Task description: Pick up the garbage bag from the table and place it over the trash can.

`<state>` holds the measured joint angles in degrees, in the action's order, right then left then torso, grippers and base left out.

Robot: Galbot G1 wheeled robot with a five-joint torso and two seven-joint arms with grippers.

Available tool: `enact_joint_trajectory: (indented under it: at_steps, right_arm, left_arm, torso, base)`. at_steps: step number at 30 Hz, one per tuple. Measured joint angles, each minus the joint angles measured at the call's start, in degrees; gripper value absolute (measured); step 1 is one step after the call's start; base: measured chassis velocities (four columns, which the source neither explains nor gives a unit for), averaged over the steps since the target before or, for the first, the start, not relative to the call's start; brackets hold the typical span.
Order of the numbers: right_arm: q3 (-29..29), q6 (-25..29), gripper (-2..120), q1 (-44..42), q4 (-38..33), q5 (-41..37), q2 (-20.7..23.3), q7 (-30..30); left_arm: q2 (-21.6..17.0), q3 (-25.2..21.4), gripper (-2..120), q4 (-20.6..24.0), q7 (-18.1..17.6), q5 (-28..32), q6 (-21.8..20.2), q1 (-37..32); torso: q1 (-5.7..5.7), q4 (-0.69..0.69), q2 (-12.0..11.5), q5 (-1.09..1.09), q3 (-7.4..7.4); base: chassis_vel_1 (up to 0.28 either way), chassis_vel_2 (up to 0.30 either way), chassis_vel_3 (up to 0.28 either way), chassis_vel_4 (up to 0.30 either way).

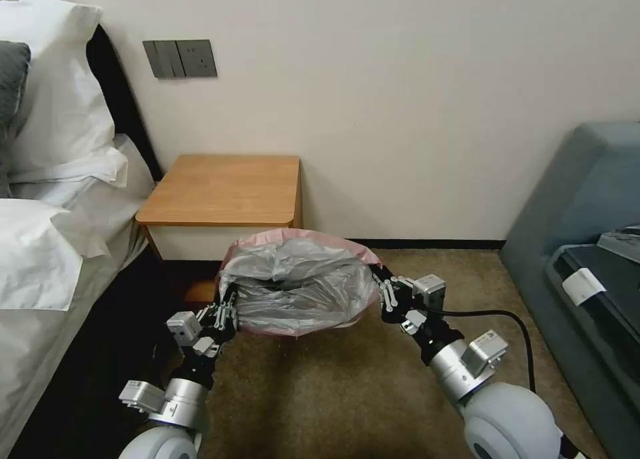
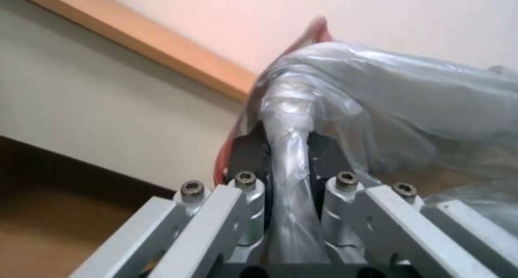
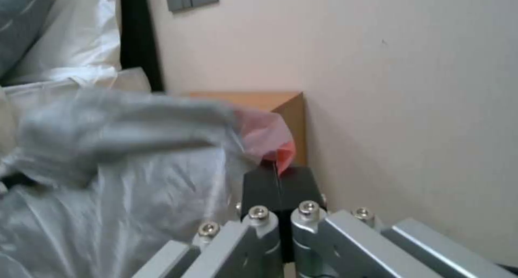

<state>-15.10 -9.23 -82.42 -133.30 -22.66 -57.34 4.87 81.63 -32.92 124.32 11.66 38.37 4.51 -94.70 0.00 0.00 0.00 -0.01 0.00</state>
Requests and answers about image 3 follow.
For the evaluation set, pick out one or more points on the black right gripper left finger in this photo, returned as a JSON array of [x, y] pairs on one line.
[[261, 193]]

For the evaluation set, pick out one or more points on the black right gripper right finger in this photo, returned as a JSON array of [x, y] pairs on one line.
[[301, 190]]

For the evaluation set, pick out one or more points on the translucent white garbage bag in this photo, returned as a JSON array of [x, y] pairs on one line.
[[133, 174]]

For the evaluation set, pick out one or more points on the wooden bedside table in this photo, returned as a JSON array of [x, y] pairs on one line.
[[292, 120]]

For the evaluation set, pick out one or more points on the white bed sheet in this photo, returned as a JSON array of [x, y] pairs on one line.
[[121, 80]]

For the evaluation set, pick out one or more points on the black headboard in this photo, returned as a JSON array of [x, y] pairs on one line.
[[139, 32]]

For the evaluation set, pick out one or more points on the white pillow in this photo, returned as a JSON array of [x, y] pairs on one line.
[[81, 38]]

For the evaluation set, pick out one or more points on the grey-blue pillow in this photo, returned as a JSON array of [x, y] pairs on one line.
[[20, 20]]

